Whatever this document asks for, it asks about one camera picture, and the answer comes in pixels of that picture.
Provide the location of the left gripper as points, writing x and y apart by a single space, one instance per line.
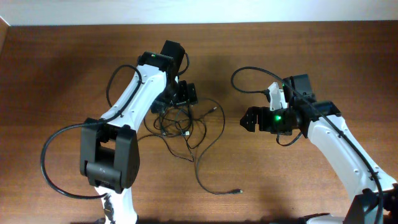
188 96

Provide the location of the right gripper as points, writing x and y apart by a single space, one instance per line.
264 124

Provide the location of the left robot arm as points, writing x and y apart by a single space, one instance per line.
109 154

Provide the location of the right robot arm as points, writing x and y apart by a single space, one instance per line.
372 192

